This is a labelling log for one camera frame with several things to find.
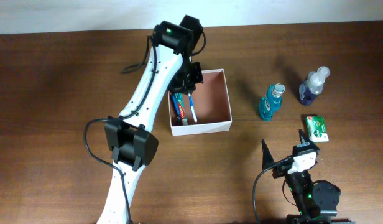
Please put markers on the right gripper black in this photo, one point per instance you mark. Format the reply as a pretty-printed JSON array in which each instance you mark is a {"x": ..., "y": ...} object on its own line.
[{"x": 268, "y": 158}]

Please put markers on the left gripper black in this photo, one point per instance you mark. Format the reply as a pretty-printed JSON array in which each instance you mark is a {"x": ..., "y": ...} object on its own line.
[{"x": 175, "y": 86}]

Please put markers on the blue disposable razor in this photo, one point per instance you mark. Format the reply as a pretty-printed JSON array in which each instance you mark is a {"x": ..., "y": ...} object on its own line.
[{"x": 174, "y": 102}]

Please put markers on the white pink cardboard box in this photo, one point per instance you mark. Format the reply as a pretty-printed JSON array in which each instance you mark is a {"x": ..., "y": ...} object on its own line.
[{"x": 211, "y": 103}]

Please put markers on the blue white toothbrush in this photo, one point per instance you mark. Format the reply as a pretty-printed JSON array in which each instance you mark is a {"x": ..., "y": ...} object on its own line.
[{"x": 193, "y": 112}]

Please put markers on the green red toothpaste tube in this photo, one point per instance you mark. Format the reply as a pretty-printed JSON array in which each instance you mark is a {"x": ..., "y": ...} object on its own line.
[{"x": 181, "y": 109}]

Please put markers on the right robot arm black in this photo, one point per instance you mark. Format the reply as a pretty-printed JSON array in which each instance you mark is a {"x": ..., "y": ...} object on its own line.
[{"x": 316, "y": 201}]

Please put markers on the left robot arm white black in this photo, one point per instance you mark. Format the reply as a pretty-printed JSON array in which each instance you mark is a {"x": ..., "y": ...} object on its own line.
[{"x": 168, "y": 67}]

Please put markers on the green white soap box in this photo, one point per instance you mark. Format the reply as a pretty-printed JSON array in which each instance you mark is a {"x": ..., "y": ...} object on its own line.
[{"x": 316, "y": 129}]

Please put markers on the teal mouthwash bottle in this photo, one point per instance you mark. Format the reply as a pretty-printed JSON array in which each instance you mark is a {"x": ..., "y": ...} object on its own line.
[{"x": 271, "y": 102}]

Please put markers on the blue foam soap bottle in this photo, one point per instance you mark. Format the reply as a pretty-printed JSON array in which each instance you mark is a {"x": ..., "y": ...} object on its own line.
[{"x": 313, "y": 85}]

